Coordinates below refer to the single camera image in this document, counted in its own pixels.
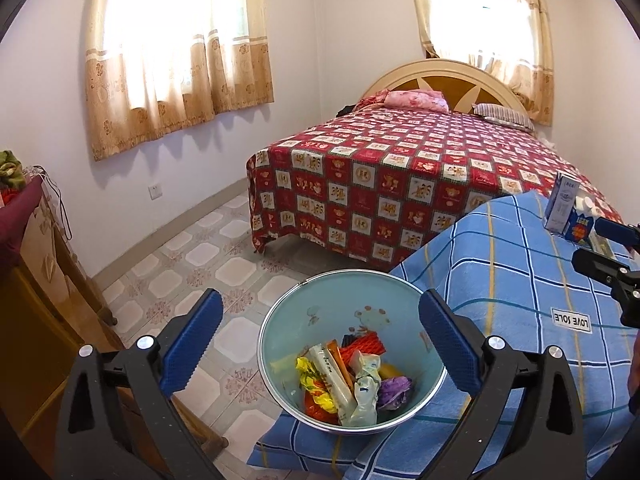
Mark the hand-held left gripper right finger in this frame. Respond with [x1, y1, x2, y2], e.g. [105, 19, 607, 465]
[418, 287, 587, 480]

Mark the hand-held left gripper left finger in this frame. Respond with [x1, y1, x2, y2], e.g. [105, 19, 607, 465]
[54, 287, 224, 480]

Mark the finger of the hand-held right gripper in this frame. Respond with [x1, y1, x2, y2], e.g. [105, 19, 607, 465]
[571, 249, 640, 291]
[594, 216, 640, 247]

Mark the purple wrapper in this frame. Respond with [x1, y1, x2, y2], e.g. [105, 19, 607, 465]
[377, 377, 416, 411]

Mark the red foam net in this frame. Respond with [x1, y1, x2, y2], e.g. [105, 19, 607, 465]
[342, 330, 388, 358]

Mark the white wrapper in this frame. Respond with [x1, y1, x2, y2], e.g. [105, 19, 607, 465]
[350, 352, 383, 426]

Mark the orange wrapper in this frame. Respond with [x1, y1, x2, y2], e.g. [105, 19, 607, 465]
[327, 340, 353, 386]

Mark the yellow wrapper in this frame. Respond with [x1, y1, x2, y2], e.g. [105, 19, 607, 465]
[295, 355, 338, 411]

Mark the teal waste bin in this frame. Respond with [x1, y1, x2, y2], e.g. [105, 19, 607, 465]
[257, 270, 447, 433]

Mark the blue carton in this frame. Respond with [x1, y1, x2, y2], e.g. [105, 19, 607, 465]
[562, 195, 608, 248]

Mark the white tall box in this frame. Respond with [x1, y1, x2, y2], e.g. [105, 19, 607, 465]
[545, 171, 581, 235]

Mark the blue plaid tablecloth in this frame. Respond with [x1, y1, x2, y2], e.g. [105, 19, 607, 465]
[247, 191, 640, 480]

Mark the wooden dresser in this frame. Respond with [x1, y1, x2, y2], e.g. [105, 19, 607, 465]
[0, 175, 226, 480]

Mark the striped pillow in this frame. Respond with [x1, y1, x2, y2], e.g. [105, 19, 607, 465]
[472, 103, 535, 132]

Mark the beige patterned curtain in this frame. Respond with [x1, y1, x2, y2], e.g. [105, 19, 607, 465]
[405, 0, 555, 126]
[85, 0, 275, 161]

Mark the bed with red checkered bedspread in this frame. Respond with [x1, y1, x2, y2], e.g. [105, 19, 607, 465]
[246, 107, 626, 266]

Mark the maroon cloth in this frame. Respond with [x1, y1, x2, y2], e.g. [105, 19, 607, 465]
[0, 177, 43, 281]

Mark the cream wooden headboard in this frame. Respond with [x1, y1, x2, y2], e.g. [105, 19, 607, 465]
[360, 58, 536, 116]

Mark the pink floral pillow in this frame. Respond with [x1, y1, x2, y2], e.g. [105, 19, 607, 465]
[382, 89, 448, 111]

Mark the green floral cloth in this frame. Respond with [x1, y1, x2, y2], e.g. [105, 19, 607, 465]
[0, 150, 23, 191]

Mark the red cloth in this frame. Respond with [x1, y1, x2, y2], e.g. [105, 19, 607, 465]
[352, 91, 391, 111]

